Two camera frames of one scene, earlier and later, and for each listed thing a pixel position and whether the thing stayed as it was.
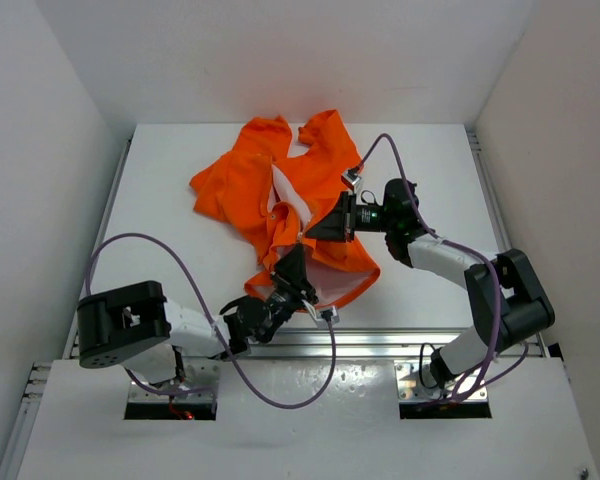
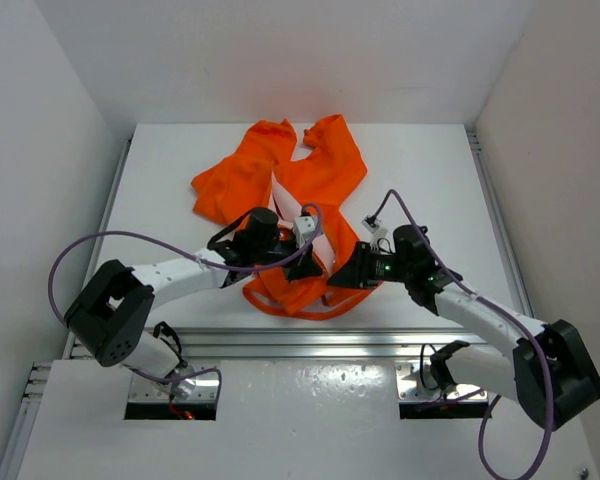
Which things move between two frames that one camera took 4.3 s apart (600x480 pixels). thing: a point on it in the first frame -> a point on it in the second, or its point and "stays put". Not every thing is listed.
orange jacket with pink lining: x=273 y=190 stays put
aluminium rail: x=368 y=344 stays put
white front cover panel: x=351 y=431 stays put
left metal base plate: x=198 y=371 stays put
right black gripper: x=340 y=224 -> x=356 y=271
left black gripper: x=293 y=268 -> x=303 y=266
